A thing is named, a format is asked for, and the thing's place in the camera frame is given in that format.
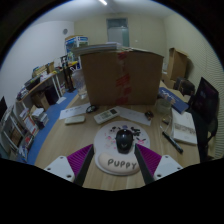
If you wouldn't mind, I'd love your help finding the black marker pen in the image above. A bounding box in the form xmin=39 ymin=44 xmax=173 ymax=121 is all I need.
xmin=161 ymin=130 xmax=184 ymax=155

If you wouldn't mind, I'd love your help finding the stack of papers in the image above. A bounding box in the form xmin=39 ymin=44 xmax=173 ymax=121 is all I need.
xmin=72 ymin=41 xmax=123 ymax=56

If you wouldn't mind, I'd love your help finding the shelf unit with books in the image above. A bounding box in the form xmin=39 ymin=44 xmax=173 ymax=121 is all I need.
xmin=0 ymin=61 xmax=73 ymax=164

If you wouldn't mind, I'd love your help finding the white book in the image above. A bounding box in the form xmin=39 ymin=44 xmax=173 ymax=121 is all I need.
xmin=170 ymin=107 xmax=198 ymax=146

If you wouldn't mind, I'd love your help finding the black tape roll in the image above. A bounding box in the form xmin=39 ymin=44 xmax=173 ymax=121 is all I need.
xmin=85 ymin=104 xmax=99 ymax=114

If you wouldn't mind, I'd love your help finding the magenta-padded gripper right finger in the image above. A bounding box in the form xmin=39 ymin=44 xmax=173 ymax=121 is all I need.
xmin=133 ymin=143 xmax=184 ymax=185

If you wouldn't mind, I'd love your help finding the blue and white carton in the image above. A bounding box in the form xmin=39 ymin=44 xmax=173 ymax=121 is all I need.
xmin=64 ymin=34 xmax=89 ymax=54

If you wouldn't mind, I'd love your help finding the door with window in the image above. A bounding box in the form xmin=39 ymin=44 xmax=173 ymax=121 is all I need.
xmin=106 ymin=17 xmax=130 ymax=48

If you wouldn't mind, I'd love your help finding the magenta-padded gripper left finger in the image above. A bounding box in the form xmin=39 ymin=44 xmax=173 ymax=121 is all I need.
xmin=43 ymin=143 xmax=95 ymax=187

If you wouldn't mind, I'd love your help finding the black bag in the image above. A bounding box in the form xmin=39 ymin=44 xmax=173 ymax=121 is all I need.
xmin=173 ymin=77 xmax=196 ymax=98

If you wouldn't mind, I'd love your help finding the blue book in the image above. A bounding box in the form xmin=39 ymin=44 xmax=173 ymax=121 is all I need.
xmin=158 ymin=86 xmax=190 ymax=115

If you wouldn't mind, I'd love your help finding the small white flat box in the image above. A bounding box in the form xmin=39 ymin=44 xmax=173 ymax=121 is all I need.
xmin=64 ymin=114 xmax=87 ymax=126

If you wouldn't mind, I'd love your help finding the small dark clip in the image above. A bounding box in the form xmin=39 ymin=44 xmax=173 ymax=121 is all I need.
xmin=144 ymin=109 xmax=155 ymax=121

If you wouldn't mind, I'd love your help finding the white printed mouse pad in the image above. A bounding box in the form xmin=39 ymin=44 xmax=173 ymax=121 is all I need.
xmin=93 ymin=120 xmax=152 ymax=177

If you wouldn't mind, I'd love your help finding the white paper sheet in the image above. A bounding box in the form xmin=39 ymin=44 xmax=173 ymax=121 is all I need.
xmin=58 ymin=102 xmax=92 ymax=120
xmin=116 ymin=105 xmax=153 ymax=127

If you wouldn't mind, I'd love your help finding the black office chair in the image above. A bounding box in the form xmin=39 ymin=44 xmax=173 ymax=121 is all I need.
xmin=189 ymin=76 xmax=220 ymax=164

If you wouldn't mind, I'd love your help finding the black computer mouse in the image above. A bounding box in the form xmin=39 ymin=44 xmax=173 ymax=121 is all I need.
xmin=115 ymin=128 xmax=135 ymax=155

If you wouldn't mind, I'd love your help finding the large brown cardboard box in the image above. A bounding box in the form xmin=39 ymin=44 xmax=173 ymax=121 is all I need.
xmin=79 ymin=48 xmax=165 ymax=107

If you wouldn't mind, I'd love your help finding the open brown cardboard box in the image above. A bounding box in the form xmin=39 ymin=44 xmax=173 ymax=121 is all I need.
xmin=166 ymin=47 xmax=189 ymax=82

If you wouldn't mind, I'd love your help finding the clear plastic container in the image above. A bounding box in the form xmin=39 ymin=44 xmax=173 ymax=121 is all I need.
xmin=154 ymin=97 xmax=173 ymax=116

